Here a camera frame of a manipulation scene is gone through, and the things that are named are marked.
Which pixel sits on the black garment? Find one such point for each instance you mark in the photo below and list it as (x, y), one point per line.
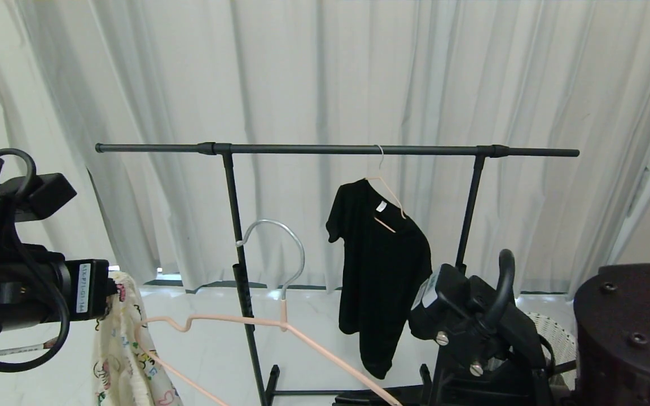
(381, 282)

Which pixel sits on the cream printed garment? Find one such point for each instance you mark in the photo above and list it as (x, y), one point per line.
(116, 349)

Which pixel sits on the white curtain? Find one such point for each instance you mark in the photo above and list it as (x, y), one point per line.
(302, 67)

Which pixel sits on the pink clothes hanger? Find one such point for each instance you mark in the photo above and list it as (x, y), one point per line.
(284, 321)
(392, 197)

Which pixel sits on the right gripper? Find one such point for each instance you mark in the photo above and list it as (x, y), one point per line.
(437, 389)

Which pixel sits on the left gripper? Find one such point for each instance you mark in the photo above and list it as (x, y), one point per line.
(37, 293)

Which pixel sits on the window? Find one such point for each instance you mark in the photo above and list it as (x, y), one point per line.
(167, 281)

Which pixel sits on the white laundry basket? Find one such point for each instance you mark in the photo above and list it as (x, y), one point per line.
(559, 338)

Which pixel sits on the black clothes rack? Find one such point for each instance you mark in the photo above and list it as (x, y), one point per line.
(302, 149)

